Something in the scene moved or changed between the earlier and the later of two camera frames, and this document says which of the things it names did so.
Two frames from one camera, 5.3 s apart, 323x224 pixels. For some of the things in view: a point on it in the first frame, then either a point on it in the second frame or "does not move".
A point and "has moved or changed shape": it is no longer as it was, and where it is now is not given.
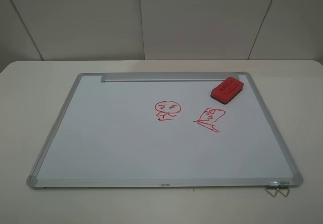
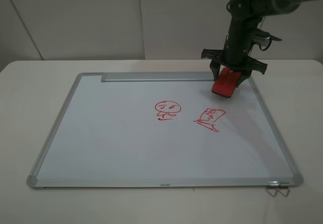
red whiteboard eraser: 227,90 has moved or changed shape
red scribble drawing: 209,116 does not move
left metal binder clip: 274,184 does not move
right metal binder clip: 283,184 does not move
